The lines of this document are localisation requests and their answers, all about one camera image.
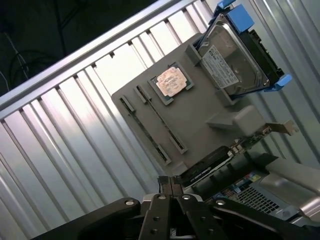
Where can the grey motherboard mock-up plate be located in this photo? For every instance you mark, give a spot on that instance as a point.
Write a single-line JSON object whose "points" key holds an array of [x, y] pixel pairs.
{"points": [[197, 117]]}

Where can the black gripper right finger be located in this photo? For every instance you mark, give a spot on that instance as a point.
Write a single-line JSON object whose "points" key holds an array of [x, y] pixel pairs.
{"points": [[197, 220]]}

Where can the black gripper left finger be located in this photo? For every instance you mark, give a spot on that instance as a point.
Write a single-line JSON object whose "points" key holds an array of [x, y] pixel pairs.
{"points": [[153, 220]]}

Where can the grey PC case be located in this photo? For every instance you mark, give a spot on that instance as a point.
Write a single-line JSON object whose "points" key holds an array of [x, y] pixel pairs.
{"points": [[290, 190]]}

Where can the silver hard disk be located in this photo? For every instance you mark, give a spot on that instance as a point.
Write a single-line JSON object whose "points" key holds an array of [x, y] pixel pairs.
{"points": [[235, 57]]}

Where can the blue disk carrier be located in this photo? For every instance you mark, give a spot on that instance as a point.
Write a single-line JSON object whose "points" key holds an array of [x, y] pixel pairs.
{"points": [[241, 15]]}

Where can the CPU chip with metal lid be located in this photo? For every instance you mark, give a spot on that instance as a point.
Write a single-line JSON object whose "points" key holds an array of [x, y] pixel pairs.
{"points": [[171, 82]]}

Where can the black graphics card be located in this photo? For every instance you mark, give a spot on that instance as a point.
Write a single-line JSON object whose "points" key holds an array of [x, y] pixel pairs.
{"points": [[212, 162]]}

